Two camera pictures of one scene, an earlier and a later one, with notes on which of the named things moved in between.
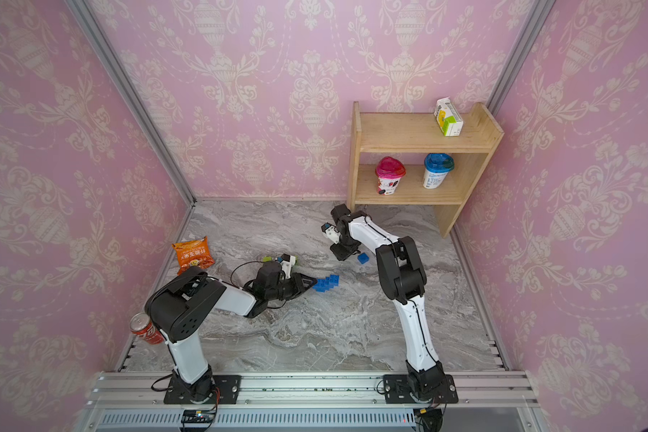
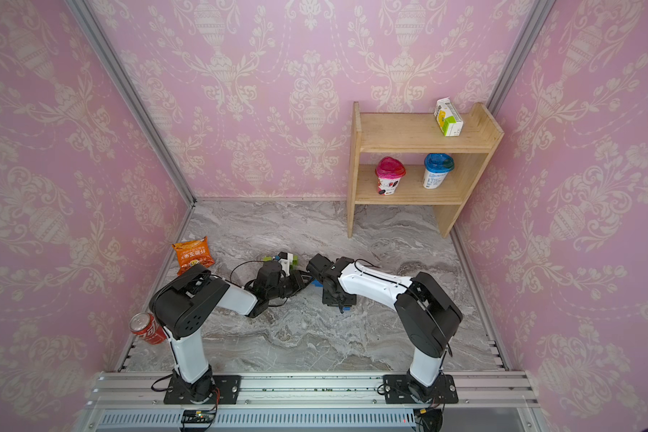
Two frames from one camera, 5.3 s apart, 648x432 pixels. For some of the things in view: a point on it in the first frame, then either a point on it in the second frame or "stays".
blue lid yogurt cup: (436, 167) stays
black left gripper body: (288, 289) stays
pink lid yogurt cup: (389, 172) stays
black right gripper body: (344, 248) to (328, 300)
